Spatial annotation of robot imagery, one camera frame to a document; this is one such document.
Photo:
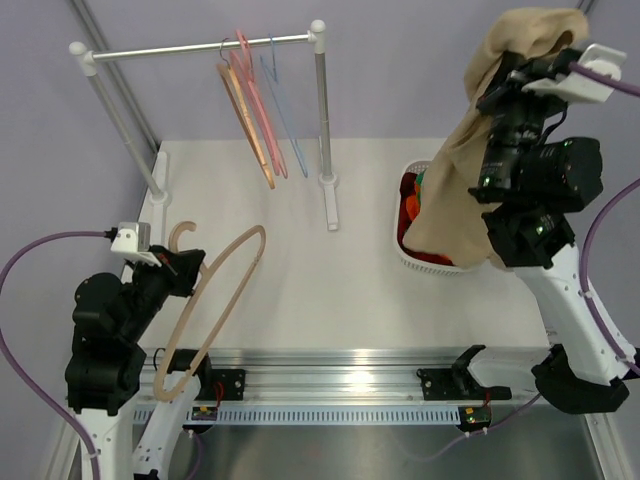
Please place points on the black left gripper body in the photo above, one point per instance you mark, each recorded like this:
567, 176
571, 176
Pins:
156, 283

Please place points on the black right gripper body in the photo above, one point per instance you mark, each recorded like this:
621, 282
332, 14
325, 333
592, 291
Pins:
519, 117

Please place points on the beige wooden hanger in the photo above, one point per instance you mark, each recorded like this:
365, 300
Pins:
209, 276

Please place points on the beige t shirt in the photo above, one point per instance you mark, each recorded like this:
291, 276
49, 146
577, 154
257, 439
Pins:
449, 222

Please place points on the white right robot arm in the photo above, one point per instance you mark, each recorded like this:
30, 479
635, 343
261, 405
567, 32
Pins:
531, 185

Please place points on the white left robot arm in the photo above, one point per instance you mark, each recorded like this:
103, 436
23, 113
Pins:
103, 375

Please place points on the orange wooden hanger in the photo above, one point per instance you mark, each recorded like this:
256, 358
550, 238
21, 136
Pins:
237, 99

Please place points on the thick pink plastic hanger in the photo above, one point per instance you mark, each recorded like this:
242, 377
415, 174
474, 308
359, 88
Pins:
242, 66

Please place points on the white laundry basket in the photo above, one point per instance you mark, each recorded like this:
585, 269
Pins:
424, 263

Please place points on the green cloth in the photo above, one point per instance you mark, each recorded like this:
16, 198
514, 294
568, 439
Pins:
419, 180

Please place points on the dark red cloth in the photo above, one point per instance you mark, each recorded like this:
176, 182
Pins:
406, 185

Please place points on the orange cloth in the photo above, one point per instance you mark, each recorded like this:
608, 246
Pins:
412, 207

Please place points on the silver clothes rack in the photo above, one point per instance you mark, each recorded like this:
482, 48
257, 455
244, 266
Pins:
157, 177

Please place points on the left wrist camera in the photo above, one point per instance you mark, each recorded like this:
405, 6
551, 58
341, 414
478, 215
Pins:
132, 243

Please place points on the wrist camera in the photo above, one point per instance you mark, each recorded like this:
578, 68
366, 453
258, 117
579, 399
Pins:
132, 243
576, 75

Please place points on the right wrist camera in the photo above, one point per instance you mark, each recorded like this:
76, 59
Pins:
576, 75

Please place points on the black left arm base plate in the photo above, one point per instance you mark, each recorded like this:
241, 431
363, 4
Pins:
223, 385

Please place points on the aluminium frame post right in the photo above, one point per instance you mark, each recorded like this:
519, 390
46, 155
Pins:
586, 6

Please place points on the aluminium frame post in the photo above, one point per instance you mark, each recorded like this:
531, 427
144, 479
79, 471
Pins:
87, 21
586, 6

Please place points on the white slotted cable duct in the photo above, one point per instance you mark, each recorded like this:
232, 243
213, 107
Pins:
276, 415

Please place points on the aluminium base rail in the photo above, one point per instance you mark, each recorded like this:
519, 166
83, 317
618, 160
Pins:
342, 375

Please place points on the blue wire hanger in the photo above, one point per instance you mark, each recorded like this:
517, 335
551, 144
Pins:
281, 102

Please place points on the aluminium frame post left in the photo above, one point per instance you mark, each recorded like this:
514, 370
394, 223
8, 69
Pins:
87, 21

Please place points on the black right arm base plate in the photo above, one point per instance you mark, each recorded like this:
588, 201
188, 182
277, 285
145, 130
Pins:
447, 384

